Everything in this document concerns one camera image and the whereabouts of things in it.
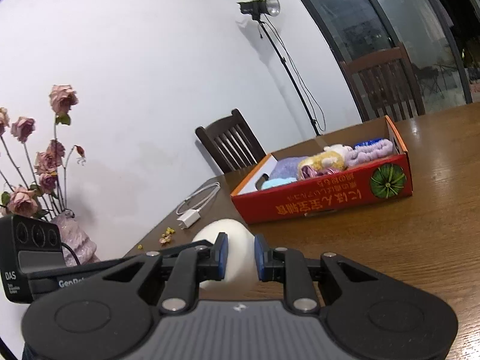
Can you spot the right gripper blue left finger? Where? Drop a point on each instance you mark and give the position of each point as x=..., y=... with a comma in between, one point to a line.
x=219, y=255

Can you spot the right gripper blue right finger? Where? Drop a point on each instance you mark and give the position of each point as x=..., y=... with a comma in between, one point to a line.
x=264, y=260

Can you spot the white round sponge puff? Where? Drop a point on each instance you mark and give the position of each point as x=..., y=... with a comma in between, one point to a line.
x=240, y=272

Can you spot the light blue plush toy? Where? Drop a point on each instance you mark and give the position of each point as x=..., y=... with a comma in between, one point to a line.
x=277, y=182

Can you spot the lavender knit pouch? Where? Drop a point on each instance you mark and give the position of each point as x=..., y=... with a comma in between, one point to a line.
x=287, y=168

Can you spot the yellow plush toy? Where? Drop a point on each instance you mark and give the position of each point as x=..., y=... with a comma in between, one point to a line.
x=329, y=159

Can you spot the blue tissue pack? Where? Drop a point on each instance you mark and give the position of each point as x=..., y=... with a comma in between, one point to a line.
x=367, y=143

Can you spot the purple satin scrunchie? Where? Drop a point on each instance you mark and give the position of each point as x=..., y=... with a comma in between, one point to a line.
x=308, y=172

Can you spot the pink textured vase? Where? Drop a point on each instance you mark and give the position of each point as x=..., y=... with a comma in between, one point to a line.
x=76, y=238

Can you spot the yellow dried petals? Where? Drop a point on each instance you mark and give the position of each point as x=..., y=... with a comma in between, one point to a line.
x=166, y=237

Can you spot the dried pink roses bouquet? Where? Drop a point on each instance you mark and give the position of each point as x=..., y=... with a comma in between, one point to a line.
x=44, y=194

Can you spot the dark wooden chair left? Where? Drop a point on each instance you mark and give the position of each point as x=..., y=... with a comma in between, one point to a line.
x=231, y=143

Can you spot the dark wooden chair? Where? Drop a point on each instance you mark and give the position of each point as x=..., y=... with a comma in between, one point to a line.
x=231, y=143
x=383, y=84

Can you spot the red orange cardboard box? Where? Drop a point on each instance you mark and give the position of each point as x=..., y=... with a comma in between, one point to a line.
x=373, y=182

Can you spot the dark wooden chair centre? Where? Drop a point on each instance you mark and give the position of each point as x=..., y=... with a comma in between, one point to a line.
x=383, y=84

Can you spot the studio light on stand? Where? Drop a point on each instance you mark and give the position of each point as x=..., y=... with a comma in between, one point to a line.
x=260, y=11

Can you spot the black sliding glass door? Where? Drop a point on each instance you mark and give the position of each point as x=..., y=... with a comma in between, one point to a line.
x=355, y=28

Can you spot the white charger with cable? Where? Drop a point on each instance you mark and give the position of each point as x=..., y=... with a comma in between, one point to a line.
x=189, y=210

